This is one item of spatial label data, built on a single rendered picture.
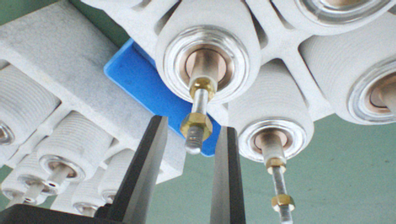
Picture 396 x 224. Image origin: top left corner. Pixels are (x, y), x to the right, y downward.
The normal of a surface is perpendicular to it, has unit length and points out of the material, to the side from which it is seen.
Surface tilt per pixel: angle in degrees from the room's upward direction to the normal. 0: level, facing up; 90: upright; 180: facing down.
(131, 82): 88
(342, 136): 0
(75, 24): 90
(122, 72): 88
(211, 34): 4
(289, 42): 0
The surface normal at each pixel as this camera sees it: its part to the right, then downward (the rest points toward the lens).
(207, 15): -0.11, -0.02
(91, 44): 0.77, -0.42
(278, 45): -0.11, 0.66
